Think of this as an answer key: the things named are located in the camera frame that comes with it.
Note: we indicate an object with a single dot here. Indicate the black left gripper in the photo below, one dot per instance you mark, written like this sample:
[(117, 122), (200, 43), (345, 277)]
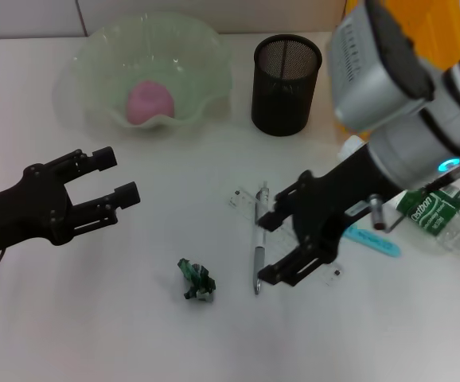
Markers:
[(23, 211)]

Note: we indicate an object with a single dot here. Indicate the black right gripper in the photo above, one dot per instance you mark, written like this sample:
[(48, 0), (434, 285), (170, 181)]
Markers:
[(333, 199)]

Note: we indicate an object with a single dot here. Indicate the clear plastic ruler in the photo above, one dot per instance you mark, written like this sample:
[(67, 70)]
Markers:
[(242, 201)]

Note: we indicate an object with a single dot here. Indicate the pink peach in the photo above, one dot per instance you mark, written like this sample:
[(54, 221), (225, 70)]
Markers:
[(148, 103)]

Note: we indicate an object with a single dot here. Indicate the blue scissors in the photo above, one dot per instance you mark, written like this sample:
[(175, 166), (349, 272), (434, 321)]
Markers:
[(377, 242)]

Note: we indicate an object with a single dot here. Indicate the green plastic wrapper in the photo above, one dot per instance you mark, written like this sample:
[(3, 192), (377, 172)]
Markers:
[(198, 280)]

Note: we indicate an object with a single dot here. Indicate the clear green-label water bottle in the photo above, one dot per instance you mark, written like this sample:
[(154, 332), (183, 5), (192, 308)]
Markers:
[(441, 219)]

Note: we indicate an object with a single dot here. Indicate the silver white ballpoint pen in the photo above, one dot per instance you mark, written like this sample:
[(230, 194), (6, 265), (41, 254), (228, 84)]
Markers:
[(259, 262)]

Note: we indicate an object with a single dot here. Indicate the black mesh pen holder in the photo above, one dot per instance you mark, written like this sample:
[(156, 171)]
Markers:
[(283, 103)]

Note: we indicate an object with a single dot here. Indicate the pale green wavy bowl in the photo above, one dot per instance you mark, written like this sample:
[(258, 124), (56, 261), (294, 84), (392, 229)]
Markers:
[(154, 59)]

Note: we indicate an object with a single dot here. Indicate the yellow plastic bin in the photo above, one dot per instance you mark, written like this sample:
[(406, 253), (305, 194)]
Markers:
[(437, 28)]

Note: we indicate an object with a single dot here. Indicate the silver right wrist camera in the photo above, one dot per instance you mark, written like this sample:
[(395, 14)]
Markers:
[(373, 71)]

